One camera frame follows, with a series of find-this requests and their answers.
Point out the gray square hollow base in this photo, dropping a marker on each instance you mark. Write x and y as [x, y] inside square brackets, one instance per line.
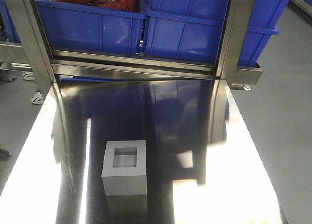
[124, 171]

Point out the blue plastic bin right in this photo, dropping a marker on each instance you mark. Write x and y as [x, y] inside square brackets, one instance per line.
[190, 30]

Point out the blue bin with red items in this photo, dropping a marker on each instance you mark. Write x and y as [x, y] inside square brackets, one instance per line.
[85, 27]

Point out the white sandal near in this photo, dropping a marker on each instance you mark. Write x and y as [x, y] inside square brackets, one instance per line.
[37, 99]

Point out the white sandal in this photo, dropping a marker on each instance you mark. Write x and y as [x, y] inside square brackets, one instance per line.
[28, 76]
[37, 99]

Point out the white sandal far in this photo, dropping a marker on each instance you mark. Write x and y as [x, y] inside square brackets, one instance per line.
[28, 76]

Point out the stainless steel rack frame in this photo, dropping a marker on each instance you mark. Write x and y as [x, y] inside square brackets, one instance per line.
[33, 53]

